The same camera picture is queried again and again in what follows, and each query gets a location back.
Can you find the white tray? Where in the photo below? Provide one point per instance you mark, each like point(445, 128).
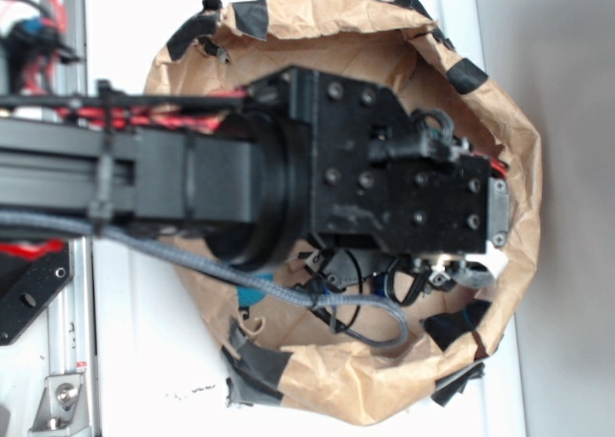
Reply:
point(159, 372)

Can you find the teal ball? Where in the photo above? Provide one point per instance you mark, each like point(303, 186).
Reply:
point(249, 296)

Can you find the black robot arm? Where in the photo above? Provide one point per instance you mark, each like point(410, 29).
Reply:
point(297, 155)

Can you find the brown paper bag bin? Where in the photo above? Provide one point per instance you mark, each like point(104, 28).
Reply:
point(283, 355)

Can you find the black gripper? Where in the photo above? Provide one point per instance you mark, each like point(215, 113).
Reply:
point(402, 189)

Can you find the aluminium frame rail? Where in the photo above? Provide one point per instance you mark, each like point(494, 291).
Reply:
point(70, 316)

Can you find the metal corner bracket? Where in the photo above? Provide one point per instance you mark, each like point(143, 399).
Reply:
point(63, 408)

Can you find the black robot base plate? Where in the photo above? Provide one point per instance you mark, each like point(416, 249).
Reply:
point(32, 276)

